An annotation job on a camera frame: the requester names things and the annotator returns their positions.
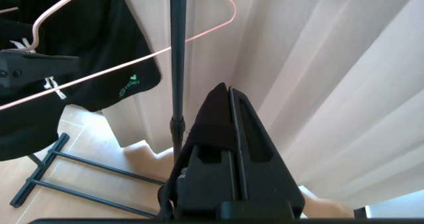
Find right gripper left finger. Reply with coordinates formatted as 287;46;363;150
175;146;237;218

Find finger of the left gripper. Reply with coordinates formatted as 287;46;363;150
0;50;82;89

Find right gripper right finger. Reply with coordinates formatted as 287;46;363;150
229;87;304;218

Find pink clothes hanger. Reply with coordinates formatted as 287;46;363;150
0;0;95;52
0;0;237;111

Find black garment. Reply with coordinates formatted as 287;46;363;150
157;82;238;218

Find black clothes rack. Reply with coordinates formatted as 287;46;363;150
9;0;189;218

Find black shorts with green print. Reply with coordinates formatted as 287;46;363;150
0;0;162;162

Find beige curtain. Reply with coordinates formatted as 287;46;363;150
101;0;424;210

